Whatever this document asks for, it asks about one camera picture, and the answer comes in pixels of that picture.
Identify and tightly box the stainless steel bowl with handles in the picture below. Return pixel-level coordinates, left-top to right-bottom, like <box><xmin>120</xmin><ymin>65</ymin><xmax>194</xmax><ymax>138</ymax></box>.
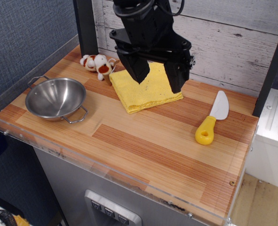
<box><xmin>25</xmin><ymin>75</ymin><xmax>88</xmax><ymax>124</ymax></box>

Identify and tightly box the yellow object bottom left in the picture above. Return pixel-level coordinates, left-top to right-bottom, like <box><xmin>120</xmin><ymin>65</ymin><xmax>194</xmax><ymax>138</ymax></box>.
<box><xmin>13</xmin><ymin>215</ymin><xmax>30</xmax><ymax>226</ymax></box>

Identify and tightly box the white ribbed box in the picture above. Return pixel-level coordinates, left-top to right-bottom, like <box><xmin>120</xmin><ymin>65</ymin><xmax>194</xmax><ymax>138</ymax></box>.
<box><xmin>246</xmin><ymin>89</ymin><xmax>278</xmax><ymax>187</ymax></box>

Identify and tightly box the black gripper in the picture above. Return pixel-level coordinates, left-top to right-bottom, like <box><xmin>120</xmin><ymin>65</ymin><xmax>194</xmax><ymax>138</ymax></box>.
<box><xmin>110</xmin><ymin>0</ymin><xmax>195</xmax><ymax>94</ymax></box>

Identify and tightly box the dark vertical frame post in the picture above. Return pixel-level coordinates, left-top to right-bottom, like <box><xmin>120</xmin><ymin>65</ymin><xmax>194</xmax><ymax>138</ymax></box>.
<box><xmin>73</xmin><ymin>0</ymin><xmax>98</xmax><ymax>56</ymax></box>

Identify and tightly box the silver dispenser button panel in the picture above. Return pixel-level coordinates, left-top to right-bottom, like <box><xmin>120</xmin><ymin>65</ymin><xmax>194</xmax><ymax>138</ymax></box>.
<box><xmin>84</xmin><ymin>189</ymin><xmax>142</xmax><ymax>226</ymax></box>

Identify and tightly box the folded yellow cloth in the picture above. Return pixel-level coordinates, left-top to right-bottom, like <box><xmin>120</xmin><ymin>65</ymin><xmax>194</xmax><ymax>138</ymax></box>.
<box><xmin>110</xmin><ymin>63</ymin><xmax>183</xmax><ymax>114</ymax></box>

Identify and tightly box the yellow handled white toy knife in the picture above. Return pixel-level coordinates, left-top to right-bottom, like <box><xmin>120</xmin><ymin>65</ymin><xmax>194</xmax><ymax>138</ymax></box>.
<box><xmin>195</xmin><ymin>90</ymin><xmax>229</xmax><ymax>145</ymax></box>

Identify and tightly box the white brown plush dog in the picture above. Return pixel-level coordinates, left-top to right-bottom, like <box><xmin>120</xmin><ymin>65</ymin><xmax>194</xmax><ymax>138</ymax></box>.
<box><xmin>79</xmin><ymin>54</ymin><xmax>120</xmax><ymax>85</ymax></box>

